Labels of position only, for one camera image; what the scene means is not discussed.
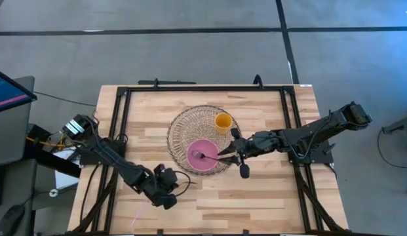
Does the computer monitor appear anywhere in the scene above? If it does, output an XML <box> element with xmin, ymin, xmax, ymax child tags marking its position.
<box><xmin>0</xmin><ymin>67</ymin><xmax>38</xmax><ymax>115</ymax></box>

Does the black aluminium table frame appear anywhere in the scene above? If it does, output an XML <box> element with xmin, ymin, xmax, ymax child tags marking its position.
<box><xmin>71</xmin><ymin>78</ymin><xmax>349</xmax><ymax>236</ymax></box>

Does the yellow cable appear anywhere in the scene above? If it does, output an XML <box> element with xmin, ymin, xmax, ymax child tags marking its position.
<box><xmin>25</xmin><ymin>134</ymin><xmax>75</xmax><ymax>149</ymax></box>

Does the yellow plastic cup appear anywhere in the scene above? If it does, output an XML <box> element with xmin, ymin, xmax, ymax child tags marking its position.
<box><xmin>214</xmin><ymin>112</ymin><xmax>233</xmax><ymax>136</ymax></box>

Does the black computer mouse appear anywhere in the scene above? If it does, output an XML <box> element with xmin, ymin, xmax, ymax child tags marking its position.
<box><xmin>0</xmin><ymin>204</ymin><xmax>26</xmax><ymax>236</ymax></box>

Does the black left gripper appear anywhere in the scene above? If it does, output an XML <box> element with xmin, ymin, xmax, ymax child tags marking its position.
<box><xmin>147</xmin><ymin>163</ymin><xmax>180</xmax><ymax>210</ymax></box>

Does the black floor cable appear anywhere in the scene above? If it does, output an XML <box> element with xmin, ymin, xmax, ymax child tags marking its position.
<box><xmin>376</xmin><ymin>127</ymin><xmax>407</xmax><ymax>170</ymax></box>
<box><xmin>33</xmin><ymin>90</ymin><xmax>98</xmax><ymax>108</ymax></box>

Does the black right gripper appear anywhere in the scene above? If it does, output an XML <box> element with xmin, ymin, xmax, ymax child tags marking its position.
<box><xmin>217</xmin><ymin>127</ymin><xmax>278</xmax><ymax>180</ymax></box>

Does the grey stand base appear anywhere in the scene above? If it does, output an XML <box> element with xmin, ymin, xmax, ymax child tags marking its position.
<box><xmin>381</xmin><ymin>111</ymin><xmax>407</xmax><ymax>136</ymax></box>

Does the white paper sheet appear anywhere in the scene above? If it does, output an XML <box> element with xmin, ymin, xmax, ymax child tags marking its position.
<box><xmin>53</xmin><ymin>149</ymin><xmax>81</xmax><ymax>190</ymax></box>

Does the grey cabinet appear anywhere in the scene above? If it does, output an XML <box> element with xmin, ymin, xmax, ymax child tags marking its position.
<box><xmin>0</xmin><ymin>75</ymin><xmax>36</xmax><ymax>167</ymax></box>

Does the round woven straw placemat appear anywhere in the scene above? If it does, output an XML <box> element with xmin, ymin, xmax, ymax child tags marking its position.
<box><xmin>166</xmin><ymin>104</ymin><xmax>242</xmax><ymax>176</ymax></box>

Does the iridescent metal spoon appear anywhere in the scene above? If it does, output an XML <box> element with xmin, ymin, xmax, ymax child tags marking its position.
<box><xmin>191</xmin><ymin>149</ymin><xmax>221</xmax><ymax>162</ymax></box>

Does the pink plastic bowl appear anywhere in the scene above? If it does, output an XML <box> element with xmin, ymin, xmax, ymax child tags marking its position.
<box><xmin>185</xmin><ymin>138</ymin><xmax>221</xmax><ymax>172</ymax></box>

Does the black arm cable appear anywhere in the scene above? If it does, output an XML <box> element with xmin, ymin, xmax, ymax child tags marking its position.
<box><xmin>172</xmin><ymin>170</ymin><xmax>193</xmax><ymax>198</ymax></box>

